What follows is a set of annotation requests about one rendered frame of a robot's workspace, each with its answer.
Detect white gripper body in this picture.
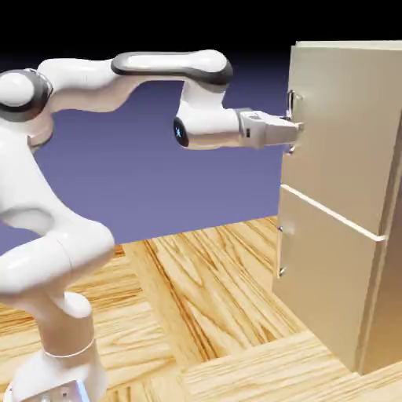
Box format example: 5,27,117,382
262,114,300,147

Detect long silver door handle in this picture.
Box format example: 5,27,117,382
283,90,305,155

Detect tall beige cabinet door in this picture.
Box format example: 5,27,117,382
281,43,402,236

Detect beige cabinet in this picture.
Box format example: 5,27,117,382
275,39,402,376

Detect short beige cabinet door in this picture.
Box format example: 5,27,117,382
275,185,386,373

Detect short silver door handle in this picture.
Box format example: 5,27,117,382
276,225,287,279

